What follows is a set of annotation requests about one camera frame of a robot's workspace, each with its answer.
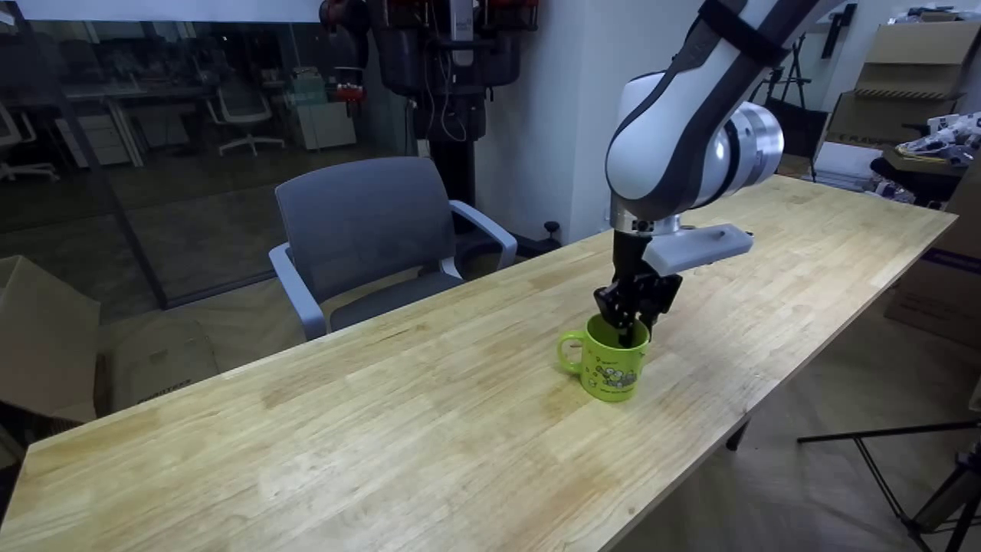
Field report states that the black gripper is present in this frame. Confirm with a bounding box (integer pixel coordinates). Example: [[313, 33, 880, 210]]
[[595, 232, 681, 347]]

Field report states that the green plastic mug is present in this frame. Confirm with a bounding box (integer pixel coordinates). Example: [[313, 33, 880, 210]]
[[554, 316, 650, 405]]

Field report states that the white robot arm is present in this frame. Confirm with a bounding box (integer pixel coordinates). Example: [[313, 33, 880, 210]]
[[595, 0, 843, 347]]

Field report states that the grey office chair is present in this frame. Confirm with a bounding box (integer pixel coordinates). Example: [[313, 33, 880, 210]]
[[270, 156, 519, 341]]

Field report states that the black tripod stand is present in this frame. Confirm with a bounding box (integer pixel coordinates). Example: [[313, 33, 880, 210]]
[[797, 417, 981, 552]]

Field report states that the open cardboard box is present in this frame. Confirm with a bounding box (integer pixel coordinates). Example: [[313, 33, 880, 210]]
[[811, 21, 977, 191]]

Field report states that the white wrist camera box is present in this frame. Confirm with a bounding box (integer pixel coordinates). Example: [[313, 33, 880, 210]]
[[643, 223, 755, 276]]

